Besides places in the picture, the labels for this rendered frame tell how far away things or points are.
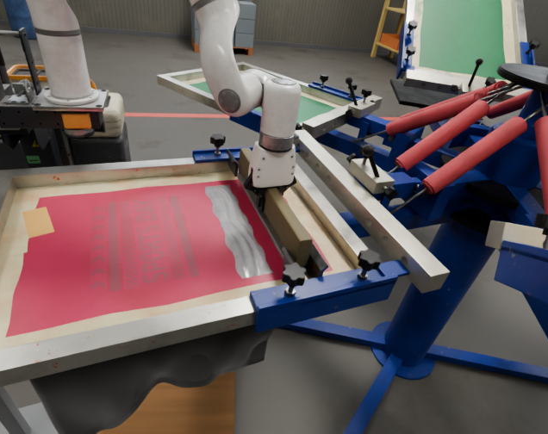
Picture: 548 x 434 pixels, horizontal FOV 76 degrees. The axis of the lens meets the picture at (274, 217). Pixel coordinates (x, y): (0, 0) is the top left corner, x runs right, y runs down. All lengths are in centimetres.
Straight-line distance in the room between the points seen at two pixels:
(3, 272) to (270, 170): 56
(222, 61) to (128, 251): 43
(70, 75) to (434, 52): 160
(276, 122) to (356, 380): 135
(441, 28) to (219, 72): 162
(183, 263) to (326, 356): 118
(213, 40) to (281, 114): 18
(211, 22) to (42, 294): 58
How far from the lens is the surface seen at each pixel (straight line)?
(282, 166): 79
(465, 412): 196
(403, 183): 103
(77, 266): 81
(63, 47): 103
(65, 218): 95
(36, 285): 80
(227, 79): 70
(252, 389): 169
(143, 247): 82
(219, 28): 72
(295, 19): 823
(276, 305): 64
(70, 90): 106
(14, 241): 92
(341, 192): 95
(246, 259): 78
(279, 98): 71
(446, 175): 105
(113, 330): 64
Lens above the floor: 150
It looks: 36 degrees down
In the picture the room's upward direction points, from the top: 9 degrees clockwise
